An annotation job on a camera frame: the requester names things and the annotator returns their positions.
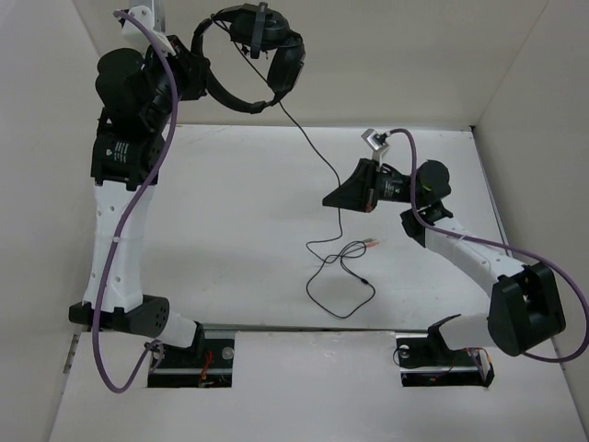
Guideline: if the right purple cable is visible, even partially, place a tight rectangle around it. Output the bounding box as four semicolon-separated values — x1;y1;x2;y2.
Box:
385;128;585;364

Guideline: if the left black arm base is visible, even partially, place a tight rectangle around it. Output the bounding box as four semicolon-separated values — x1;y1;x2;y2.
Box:
147;337;235;389

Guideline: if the thin black headphone cable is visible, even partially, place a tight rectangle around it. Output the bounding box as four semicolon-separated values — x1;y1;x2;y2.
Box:
232;41;381;320

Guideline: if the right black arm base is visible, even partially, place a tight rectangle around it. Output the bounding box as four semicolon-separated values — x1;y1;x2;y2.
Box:
393;334;495;389

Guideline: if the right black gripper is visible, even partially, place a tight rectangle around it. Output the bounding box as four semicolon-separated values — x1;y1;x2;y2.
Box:
322;157;421;213

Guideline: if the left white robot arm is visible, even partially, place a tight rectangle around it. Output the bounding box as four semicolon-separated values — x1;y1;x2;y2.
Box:
68;35;207;366

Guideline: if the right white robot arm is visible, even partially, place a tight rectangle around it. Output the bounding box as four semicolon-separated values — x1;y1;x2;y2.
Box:
322;158;566;363

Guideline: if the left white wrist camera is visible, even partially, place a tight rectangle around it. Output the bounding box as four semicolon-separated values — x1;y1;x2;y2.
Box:
113;1;178;56

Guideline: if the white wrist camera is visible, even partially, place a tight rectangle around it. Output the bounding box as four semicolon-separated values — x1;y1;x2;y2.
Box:
113;1;178;56
361;129;389;164

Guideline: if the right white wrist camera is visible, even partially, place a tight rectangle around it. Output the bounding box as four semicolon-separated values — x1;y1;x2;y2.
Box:
361;129;389;164

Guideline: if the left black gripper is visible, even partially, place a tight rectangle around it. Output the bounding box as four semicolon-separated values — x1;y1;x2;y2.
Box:
141;33;211;130

